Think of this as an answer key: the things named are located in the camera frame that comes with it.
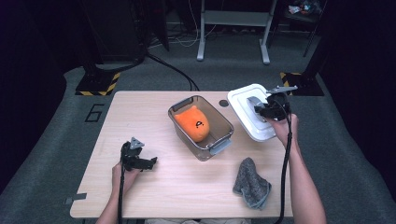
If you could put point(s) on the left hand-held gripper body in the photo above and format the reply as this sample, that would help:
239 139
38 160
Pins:
130 157

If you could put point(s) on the white metal stand frame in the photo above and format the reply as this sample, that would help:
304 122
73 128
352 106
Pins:
236 18

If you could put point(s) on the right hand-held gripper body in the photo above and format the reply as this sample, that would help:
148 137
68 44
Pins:
280 105

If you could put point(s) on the person's left hand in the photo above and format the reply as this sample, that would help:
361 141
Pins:
124 180

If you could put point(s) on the grey tape strip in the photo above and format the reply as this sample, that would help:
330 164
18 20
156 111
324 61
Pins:
76 197

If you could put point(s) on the person's right hand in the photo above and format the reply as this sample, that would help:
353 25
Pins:
288 132

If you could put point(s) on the clear grey storage box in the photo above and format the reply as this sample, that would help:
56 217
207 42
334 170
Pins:
222 124

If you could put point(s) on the orange plush toy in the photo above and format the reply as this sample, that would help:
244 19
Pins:
193 124

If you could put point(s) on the colourful small things on rack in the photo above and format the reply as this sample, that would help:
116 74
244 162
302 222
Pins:
303 7

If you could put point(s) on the black stand with striped base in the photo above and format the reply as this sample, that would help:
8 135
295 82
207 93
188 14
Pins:
308 84
96 84

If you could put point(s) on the grey fuzzy cloth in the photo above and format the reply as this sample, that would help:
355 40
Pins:
252 183

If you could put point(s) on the dark cabinet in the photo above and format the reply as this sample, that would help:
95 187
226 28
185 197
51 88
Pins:
115 31

